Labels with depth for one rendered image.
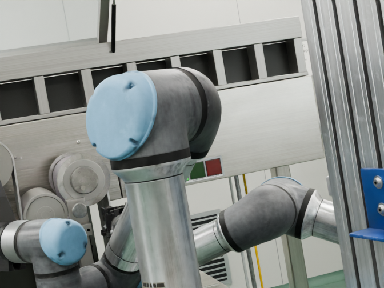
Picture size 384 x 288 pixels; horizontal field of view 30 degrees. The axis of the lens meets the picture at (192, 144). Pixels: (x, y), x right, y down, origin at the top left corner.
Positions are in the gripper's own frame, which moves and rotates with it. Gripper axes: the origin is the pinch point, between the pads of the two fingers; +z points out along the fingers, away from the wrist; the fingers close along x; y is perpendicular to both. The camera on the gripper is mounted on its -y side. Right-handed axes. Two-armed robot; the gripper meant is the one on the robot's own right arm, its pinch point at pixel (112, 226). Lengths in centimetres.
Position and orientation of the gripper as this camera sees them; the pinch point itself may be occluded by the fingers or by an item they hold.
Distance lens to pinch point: 206.4
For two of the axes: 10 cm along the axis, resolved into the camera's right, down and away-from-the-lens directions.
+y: -1.7, -9.8, -0.5
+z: -2.8, 0.0, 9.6
